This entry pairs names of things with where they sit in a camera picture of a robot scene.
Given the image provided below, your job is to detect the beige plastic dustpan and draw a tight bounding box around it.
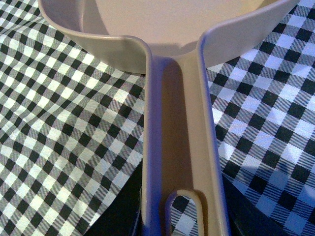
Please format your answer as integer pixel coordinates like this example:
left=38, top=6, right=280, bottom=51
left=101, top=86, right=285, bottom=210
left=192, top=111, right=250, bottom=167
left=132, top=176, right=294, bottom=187
left=38, top=0, right=297, bottom=236

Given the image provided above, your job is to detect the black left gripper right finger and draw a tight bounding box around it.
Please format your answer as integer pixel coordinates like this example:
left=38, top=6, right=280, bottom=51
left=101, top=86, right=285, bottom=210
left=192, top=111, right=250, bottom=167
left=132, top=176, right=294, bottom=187
left=223, top=178, right=288, bottom=236

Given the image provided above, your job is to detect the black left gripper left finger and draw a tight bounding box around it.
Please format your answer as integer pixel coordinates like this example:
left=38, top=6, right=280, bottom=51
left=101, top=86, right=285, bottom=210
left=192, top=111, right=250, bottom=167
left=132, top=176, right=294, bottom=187
left=85, top=161, right=143, bottom=236

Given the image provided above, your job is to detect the black white gingham bedsheet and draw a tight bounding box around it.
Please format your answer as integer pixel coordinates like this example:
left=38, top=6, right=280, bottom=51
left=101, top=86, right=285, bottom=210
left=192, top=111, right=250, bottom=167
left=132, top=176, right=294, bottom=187
left=0, top=0, right=315, bottom=236

